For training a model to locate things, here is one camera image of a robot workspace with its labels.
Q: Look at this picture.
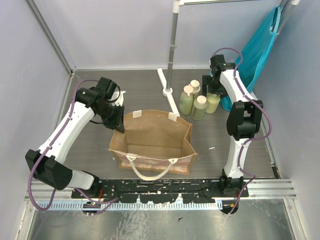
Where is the cream white bottle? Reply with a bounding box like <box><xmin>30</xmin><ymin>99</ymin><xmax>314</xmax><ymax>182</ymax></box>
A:
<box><xmin>189</xmin><ymin>79</ymin><xmax>201</xmax><ymax>100</ymax></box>

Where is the green pump bottle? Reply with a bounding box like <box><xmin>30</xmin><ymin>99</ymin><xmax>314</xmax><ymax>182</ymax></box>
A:
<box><xmin>205</xmin><ymin>93</ymin><xmax>221</xmax><ymax>114</ymax></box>

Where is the green bottle flip cap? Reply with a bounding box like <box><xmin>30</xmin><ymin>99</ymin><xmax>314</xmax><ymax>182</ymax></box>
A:
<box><xmin>179</xmin><ymin>85</ymin><xmax>194</xmax><ymax>115</ymax></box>

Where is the green bottle beige round cap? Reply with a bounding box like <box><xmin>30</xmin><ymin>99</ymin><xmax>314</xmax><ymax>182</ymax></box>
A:
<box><xmin>191</xmin><ymin>95</ymin><xmax>208</xmax><ymax>121</ymax></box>

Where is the brown canvas tote bag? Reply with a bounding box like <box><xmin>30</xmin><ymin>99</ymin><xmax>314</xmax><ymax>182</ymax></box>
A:
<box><xmin>108</xmin><ymin>109</ymin><xmax>198</xmax><ymax>181</ymax></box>

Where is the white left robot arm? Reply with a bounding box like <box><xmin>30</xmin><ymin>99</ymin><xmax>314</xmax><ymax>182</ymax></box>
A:
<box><xmin>25</xmin><ymin>87</ymin><xmax>124</xmax><ymax>198</ymax></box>

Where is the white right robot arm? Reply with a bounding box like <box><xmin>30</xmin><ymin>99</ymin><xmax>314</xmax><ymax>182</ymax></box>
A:
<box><xmin>201</xmin><ymin>54</ymin><xmax>263</xmax><ymax>197</ymax></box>

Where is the teal fabric bag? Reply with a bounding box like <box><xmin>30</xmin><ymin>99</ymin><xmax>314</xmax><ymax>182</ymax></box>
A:
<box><xmin>219</xmin><ymin>5</ymin><xmax>285</xmax><ymax>113</ymax></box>

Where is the grey metal rack pole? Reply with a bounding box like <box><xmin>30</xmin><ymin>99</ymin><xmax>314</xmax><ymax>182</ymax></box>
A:
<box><xmin>166</xmin><ymin>0</ymin><xmax>180</xmax><ymax>91</ymax></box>

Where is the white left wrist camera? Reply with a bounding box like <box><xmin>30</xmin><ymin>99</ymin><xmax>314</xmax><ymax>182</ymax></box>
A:
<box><xmin>109</xmin><ymin>90</ymin><xmax>126</xmax><ymax>106</ymax></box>

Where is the black mounting base plate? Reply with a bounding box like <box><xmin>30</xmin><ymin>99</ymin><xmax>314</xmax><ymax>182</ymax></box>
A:
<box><xmin>71</xmin><ymin>178</ymin><xmax>250</xmax><ymax>205</ymax></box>

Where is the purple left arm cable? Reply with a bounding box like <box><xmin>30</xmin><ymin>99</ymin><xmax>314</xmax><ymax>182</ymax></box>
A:
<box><xmin>26</xmin><ymin>79</ymin><xmax>120</xmax><ymax>216</ymax></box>

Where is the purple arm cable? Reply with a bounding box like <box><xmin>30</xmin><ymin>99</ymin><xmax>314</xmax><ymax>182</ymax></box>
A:
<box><xmin>212</xmin><ymin>47</ymin><xmax>273</xmax><ymax>216</ymax></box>
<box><xmin>26</xmin><ymin>79</ymin><xmax>120</xmax><ymax>216</ymax></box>

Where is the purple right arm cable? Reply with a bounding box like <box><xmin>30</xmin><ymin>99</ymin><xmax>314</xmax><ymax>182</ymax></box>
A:
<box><xmin>212</xmin><ymin>47</ymin><xmax>273</xmax><ymax>216</ymax></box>

